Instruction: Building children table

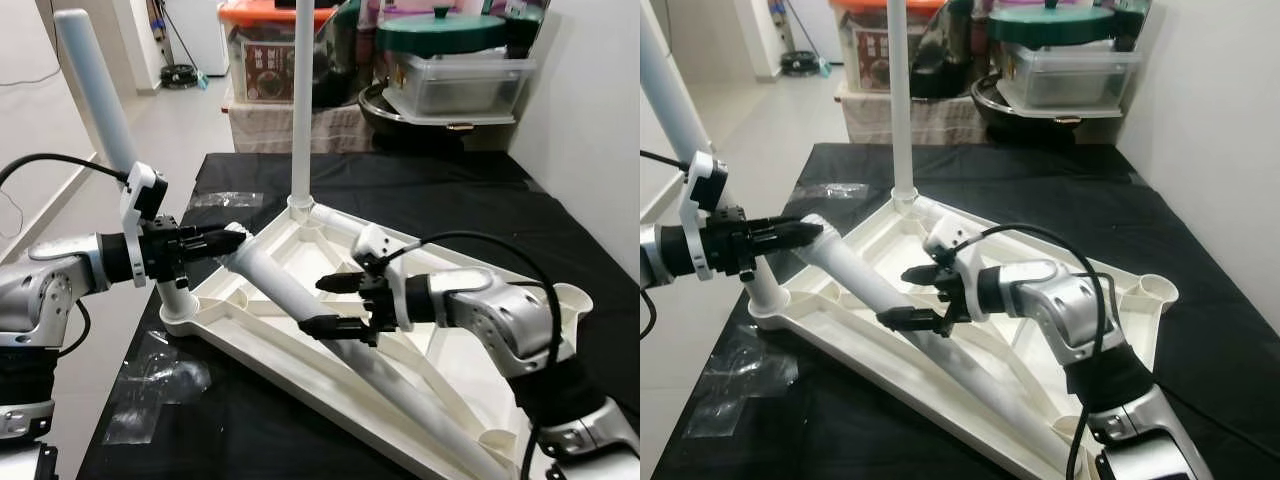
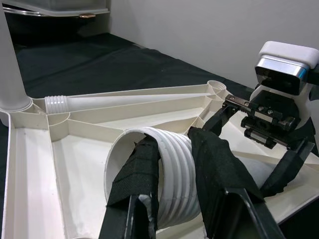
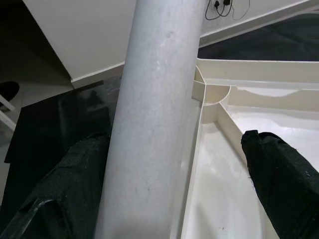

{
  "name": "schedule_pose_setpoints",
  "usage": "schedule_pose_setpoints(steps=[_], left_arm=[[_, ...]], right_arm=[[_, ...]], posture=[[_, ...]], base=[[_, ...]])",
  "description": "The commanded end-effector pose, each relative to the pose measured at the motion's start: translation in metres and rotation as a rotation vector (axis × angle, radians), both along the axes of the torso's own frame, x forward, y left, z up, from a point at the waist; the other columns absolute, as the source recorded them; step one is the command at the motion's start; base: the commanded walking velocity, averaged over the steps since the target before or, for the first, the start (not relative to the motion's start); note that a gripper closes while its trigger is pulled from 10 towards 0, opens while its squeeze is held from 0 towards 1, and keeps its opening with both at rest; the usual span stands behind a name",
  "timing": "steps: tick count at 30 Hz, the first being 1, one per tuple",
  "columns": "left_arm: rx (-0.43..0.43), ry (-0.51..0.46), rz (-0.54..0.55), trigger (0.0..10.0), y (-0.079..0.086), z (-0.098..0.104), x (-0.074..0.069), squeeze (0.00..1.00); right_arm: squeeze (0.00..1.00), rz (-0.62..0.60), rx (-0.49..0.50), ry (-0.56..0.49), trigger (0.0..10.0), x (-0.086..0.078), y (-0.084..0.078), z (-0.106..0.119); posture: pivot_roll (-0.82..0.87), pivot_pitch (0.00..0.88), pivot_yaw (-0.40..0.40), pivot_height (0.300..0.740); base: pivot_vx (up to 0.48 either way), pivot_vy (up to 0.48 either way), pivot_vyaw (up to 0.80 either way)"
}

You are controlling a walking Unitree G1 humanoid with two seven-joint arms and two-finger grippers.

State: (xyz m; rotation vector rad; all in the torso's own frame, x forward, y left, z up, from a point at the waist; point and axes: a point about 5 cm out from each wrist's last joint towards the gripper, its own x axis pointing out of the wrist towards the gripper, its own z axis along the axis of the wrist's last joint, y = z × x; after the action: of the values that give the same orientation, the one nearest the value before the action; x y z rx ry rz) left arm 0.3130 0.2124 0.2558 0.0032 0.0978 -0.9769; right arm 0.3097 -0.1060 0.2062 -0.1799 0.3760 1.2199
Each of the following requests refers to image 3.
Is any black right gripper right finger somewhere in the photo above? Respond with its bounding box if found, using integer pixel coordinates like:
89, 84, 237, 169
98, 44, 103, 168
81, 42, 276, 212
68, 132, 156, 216
241, 129, 319, 239

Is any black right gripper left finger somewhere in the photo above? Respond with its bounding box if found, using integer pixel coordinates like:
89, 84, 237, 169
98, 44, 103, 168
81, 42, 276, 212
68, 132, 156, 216
2, 132, 111, 239

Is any white plastic table leg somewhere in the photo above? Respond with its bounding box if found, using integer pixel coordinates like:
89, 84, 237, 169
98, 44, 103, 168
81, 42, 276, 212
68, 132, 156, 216
93, 0, 207, 239

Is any black tablecloth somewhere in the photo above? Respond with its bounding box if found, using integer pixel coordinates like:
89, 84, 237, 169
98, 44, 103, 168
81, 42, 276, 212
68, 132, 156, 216
0, 12, 319, 239

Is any white plastic table top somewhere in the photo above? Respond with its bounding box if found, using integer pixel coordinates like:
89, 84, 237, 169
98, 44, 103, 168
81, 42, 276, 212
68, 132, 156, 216
171, 58, 319, 239

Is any thin black floor cable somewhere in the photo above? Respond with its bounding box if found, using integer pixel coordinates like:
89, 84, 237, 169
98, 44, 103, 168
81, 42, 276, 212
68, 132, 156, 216
204, 0, 251, 20

